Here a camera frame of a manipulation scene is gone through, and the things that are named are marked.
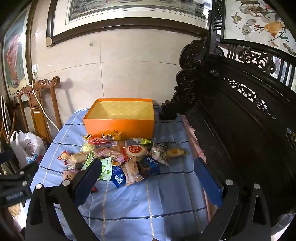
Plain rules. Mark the white wall outlet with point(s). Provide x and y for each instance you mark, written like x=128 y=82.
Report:
x=34 y=68

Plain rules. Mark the large framed landscape painting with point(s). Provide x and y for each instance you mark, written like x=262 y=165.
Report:
x=129 y=14

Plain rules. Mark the white plastic bag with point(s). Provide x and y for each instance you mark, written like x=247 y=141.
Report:
x=27 y=146

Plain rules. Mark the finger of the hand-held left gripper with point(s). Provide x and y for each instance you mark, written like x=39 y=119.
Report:
x=27 y=169
x=8 y=157

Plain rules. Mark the pink checked cloth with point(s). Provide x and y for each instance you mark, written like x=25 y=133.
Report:
x=196 y=141

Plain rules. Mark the orange cardboard box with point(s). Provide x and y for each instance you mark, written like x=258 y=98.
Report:
x=120 y=127

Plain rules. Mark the pile of assorted snack packets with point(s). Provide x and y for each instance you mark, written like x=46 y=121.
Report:
x=129 y=157

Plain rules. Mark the dark wood flower screen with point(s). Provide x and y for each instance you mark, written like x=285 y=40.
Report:
x=259 y=23

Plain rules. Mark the dark carved wooden bench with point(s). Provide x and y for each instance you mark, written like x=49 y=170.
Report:
x=242 y=104

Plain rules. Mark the framed red flower painting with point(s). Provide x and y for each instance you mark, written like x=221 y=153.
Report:
x=15 y=53

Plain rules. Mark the carved brown wooden chair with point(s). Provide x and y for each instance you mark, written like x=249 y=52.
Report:
x=38 y=109

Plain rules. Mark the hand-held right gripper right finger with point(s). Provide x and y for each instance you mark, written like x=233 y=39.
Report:
x=208 y=180

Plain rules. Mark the blue checked blanket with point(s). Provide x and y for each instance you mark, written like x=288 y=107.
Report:
x=138 y=208

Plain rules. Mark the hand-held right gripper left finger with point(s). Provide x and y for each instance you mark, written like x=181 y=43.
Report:
x=89 y=180

